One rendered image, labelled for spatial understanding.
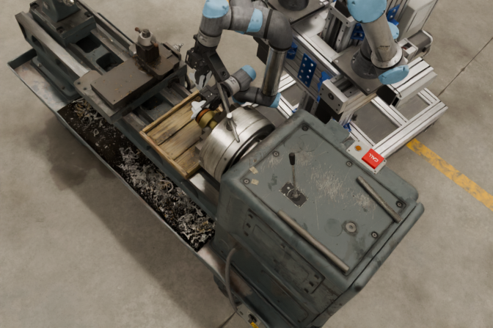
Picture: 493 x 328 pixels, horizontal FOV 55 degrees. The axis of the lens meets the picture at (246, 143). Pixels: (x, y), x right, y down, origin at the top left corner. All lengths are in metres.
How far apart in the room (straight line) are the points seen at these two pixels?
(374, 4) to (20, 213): 2.31
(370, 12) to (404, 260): 1.83
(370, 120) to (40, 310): 2.25
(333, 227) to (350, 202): 0.11
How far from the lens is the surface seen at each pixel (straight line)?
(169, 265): 2.80
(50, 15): 2.59
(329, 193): 1.63
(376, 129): 3.18
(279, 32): 1.84
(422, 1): 2.46
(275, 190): 1.59
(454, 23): 4.49
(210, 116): 1.89
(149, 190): 2.33
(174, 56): 2.32
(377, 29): 1.70
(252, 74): 2.06
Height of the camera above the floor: 2.67
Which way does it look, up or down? 58 degrees down
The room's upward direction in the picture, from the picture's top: 10 degrees clockwise
